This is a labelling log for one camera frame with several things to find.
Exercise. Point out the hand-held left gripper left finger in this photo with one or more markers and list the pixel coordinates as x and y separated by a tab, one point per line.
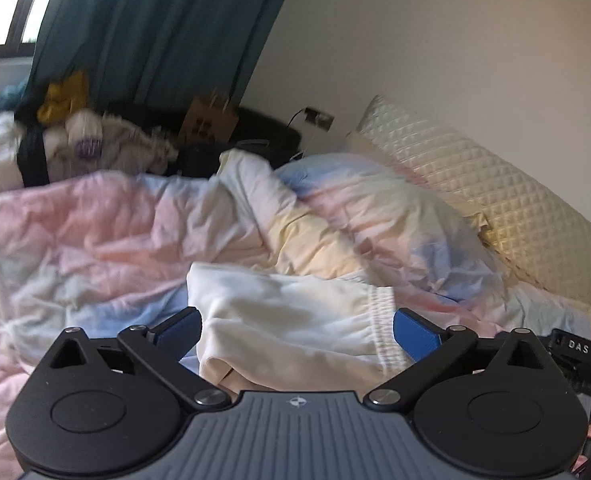
178	332

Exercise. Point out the purple printed garment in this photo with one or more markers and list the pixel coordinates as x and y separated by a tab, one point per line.
88	149

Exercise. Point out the teal garment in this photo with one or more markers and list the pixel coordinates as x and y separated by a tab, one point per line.
10	95

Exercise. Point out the yellow garment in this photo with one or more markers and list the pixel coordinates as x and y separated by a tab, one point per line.
65	97

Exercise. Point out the teal curtain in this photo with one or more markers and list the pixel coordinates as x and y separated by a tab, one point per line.
165	25

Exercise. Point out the pastel tie-dye duvet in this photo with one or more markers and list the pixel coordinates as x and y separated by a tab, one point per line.
285	320

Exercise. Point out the pile of white clothes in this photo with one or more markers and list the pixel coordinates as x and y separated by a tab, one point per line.
125	142

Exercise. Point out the black garment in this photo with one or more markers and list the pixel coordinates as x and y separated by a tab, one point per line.
33	160

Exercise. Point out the brown paper bag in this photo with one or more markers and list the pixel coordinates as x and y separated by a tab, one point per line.
208	122

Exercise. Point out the black bedside furniture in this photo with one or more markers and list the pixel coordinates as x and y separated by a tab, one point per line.
265	135

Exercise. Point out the quilted cream pillow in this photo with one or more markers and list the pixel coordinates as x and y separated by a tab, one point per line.
515	210

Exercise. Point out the wall socket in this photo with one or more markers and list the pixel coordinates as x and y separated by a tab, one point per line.
319	118

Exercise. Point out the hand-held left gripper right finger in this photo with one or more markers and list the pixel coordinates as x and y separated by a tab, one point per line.
418	335

